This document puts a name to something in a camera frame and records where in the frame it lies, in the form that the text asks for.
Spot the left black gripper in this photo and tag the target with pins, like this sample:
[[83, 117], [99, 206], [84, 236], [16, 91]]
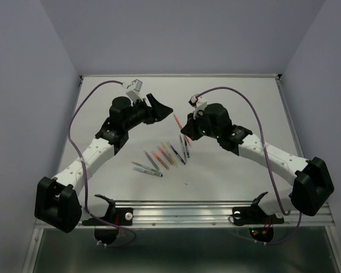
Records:
[[157, 113]]

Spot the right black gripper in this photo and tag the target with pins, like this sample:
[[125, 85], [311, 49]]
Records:
[[189, 128]]

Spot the orange highlighter pen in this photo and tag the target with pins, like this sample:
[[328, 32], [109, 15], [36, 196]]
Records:
[[180, 127]]

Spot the purple pen white label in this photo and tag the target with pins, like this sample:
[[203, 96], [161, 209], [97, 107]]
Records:
[[183, 148]]

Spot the green gel pen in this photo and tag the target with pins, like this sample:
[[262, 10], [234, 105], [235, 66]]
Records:
[[186, 147]]

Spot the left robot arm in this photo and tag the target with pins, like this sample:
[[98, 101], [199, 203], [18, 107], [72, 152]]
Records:
[[57, 201]]

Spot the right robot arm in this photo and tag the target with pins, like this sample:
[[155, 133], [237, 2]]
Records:
[[310, 181]]

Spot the dark purple gel pen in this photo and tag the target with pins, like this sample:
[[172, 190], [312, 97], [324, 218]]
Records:
[[178, 155]]

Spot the yellow highlighter pen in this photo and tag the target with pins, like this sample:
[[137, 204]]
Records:
[[166, 149]]

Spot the pink highlighter pen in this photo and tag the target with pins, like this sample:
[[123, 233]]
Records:
[[165, 155]]

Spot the light purple pen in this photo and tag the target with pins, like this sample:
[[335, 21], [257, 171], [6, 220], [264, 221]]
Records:
[[151, 160]]

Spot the green clear pen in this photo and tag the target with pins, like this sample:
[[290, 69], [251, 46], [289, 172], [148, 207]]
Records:
[[145, 167]]

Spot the blue clear pen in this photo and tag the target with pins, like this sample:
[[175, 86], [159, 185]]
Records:
[[147, 172]]

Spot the orange red highlighter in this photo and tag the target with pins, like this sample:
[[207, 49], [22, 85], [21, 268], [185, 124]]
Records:
[[160, 160]]

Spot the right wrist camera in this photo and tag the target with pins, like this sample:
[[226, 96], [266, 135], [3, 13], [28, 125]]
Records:
[[199, 105]]

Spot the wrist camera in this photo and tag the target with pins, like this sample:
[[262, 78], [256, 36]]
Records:
[[199, 105], [132, 90]]

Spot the aluminium rail frame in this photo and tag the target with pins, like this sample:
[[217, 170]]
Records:
[[181, 219]]

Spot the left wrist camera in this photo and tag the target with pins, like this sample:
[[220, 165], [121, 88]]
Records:
[[132, 90]]

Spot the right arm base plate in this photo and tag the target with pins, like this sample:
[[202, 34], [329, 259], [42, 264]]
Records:
[[262, 230]]

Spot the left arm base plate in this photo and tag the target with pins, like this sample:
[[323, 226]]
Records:
[[118, 219]]

